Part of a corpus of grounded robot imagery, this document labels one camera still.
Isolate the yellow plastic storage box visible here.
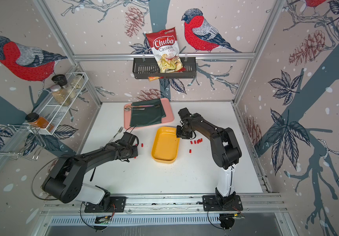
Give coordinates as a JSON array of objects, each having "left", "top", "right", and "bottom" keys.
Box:
[{"left": 151, "top": 126, "right": 180, "bottom": 164}]

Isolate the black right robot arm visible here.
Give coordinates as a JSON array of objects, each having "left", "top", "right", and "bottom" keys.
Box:
[{"left": 176, "top": 108, "right": 242, "bottom": 210}]

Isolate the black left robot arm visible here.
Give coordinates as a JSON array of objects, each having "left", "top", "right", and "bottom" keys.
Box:
[{"left": 41, "top": 132, "right": 139, "bottom": 204}]

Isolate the pink plastic tray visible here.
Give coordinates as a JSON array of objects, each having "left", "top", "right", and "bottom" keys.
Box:
[{"left": 123, "top": 98, "right": 174, "bottom": 129}]

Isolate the dark green cloth napkin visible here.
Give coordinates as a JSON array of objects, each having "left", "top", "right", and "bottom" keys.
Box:
[{"left": 130, "top": 98, "right": 166, "bottom": 127}]

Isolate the small silver spoon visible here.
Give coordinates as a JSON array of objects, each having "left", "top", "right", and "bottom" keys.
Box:
[{"left": 124, "top": 106, "right": 145, "bottom": 111}]

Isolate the long gold colourful spoon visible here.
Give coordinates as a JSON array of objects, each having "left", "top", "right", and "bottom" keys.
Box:
[{"left": 128, "top": 104, "right": 160, "bottom": 108}]

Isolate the clear spice jar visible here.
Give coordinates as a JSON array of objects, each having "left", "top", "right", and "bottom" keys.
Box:
[{"left": 70, "top": 74, "right": 84, "bottom": 89}]

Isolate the silver lid spice jar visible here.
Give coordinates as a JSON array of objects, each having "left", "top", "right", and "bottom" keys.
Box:
[{"left": 50, "top": 85, "right": 71, "bottom": 106}]

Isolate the Chuba cassava chips bag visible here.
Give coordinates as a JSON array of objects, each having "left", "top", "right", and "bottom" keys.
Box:
[{"left": 146, "top": 28, "right": 185, "bottom": 73}]

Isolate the black lid spice jar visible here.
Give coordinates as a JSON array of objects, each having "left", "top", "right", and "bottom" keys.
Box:
[{"left": 52, "top": 74, "right": 69, "bottom": 89}]

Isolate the orange spice jar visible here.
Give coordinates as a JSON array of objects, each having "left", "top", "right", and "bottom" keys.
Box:
[{"left": 26, "top": 113, "right": 53, "bottom": 131}]

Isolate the fork with white handle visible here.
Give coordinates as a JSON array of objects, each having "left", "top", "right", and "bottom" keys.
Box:
[{"left": 108, "top": 126, "right": 124, "bottom": 144}]

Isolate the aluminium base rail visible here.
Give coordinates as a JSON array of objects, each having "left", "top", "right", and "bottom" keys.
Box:
[{"left": 39, "top": 193, "right": 288, "bottom": 216}]

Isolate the black wire wall basket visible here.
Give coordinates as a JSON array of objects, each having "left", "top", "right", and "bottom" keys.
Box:
[{"left": 133, "top": 58, "right": 197, "bottom": 79}]

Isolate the white wire spice rack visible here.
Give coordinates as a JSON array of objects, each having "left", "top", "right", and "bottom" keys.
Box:
[{"left": 23, "top": 72, "right": 88, "bottom": 135}]

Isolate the chrome wire holder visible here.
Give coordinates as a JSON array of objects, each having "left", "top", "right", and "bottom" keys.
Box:
[{"left": 0, "top": 124, "right": 46, "bottom": 161}]

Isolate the aluminium horizontal frame bar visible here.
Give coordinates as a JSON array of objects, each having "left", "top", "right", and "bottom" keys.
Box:
[{"left": 73, "top": 52, "right": 257, "bottom": 62}]

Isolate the aluminium corner frame post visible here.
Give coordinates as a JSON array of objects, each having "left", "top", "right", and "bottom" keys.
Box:
[{"left": 33, "top": 0, "right": 102, "bottom": 107}]

